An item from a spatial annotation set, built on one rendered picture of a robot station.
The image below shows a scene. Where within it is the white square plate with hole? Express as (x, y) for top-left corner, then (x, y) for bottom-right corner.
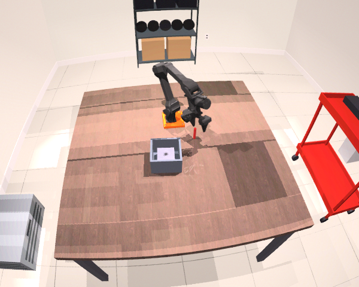
(157, 148), (175, 160)

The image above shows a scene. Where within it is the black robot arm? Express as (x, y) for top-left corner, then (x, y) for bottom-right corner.
(152, 62), (211, 123)

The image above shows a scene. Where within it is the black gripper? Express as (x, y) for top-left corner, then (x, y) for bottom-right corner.
(182, 106), (212, 132)

